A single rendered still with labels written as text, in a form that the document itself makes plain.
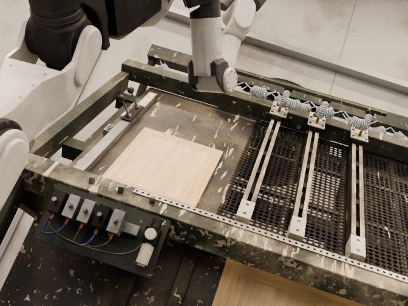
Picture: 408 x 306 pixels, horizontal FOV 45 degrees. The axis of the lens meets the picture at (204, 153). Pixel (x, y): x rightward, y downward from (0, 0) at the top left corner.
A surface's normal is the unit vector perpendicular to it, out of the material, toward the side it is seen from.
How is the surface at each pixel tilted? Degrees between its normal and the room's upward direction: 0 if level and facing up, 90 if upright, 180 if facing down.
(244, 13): 95
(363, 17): 90
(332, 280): 141
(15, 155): 90
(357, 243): 51
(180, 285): 90
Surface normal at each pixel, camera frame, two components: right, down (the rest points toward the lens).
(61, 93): 0.72, 0.47
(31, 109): 0.94, 0.26
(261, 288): -0.01, -0.37
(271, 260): -0.26, 0.46
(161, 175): 0.19, -0.84
